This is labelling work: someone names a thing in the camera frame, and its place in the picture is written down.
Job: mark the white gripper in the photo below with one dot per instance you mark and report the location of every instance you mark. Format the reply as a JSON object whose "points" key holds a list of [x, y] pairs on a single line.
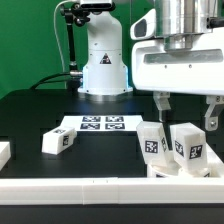
{"points": [[196, 71]]}

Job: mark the white round stool seat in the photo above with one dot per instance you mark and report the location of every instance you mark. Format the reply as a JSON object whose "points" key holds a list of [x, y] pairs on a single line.
{"points": [[171, 165]]}

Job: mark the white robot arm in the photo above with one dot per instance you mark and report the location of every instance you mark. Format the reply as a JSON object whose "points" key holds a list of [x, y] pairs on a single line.
{"points": [[179, 48]]}

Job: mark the white marker sheet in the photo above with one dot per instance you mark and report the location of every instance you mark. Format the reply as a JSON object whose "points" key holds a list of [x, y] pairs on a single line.
{"points": [[101, 123]]}

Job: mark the white block at left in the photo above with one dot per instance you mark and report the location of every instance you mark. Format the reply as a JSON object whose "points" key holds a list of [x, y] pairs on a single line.
{"points": [[5, 153]]}

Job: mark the white right rail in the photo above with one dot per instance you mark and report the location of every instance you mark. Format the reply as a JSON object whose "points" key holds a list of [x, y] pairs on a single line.
{"points": [[214, 163]]}

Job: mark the white rail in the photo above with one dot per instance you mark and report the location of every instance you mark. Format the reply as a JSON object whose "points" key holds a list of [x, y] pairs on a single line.
{"points": [[83, 191], [214, 163]]}

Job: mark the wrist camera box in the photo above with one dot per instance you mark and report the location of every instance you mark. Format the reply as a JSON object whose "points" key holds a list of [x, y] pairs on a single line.
{"points": [[145, 27]]}

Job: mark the white front rail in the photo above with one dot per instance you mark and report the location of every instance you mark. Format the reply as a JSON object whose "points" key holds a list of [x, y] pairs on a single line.
{"points": [[83, 191]]}

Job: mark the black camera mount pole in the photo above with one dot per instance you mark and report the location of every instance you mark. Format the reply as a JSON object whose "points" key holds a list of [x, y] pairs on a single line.
{"points": [[73, 15]]}

